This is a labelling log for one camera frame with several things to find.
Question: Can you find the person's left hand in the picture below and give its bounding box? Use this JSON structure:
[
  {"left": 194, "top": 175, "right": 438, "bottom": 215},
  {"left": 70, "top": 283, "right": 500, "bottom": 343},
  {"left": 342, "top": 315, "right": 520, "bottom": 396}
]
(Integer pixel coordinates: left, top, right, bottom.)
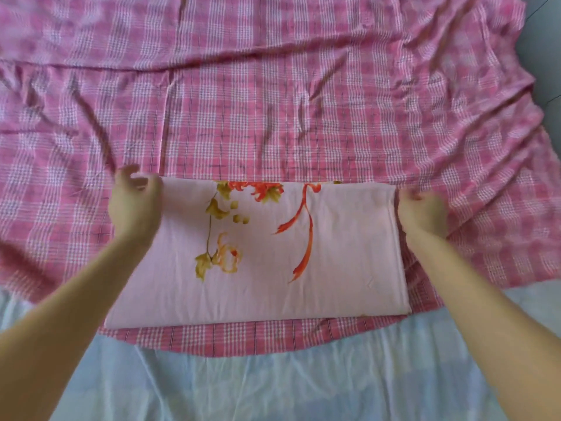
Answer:
[{"left": 107, "top": 164, "right": 166, "bottom": 248}]

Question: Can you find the person's left forearm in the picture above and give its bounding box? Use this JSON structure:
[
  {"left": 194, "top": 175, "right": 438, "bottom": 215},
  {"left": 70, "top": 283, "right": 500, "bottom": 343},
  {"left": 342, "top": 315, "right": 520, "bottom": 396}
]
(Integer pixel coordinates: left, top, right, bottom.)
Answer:
[{"left": 0, "top": 232, "right": 152, "bottom": 421}]

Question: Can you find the pink gingham sheet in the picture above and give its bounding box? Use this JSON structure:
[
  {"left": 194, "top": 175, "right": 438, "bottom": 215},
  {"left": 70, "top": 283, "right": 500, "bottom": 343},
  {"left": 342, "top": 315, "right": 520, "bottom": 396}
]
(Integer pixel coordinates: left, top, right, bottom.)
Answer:
[{"left": 0, "top": 0, "right": 561, "bottom": 358}]

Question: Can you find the person's right forearm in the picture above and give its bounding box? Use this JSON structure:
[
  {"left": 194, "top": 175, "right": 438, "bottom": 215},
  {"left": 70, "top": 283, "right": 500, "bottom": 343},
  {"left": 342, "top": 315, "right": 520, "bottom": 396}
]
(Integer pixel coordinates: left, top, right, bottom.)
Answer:
[{"left": 403, "top": 230, "right": 561, "bottom": 421}]

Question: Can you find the person's right hand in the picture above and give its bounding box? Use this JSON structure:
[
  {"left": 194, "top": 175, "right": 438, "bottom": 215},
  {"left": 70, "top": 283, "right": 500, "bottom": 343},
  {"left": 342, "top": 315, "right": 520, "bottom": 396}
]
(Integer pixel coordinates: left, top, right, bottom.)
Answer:
[{"left": 395, "top": 187, "right": 452, "bottom": 244}]

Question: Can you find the white bed sheet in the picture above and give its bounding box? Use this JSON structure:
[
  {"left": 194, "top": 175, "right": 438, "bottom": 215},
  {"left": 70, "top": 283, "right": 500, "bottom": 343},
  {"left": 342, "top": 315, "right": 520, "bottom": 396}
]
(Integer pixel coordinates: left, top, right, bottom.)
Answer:
[{"left": 0, "top": 278, "right": 561, "bottom": 421}]

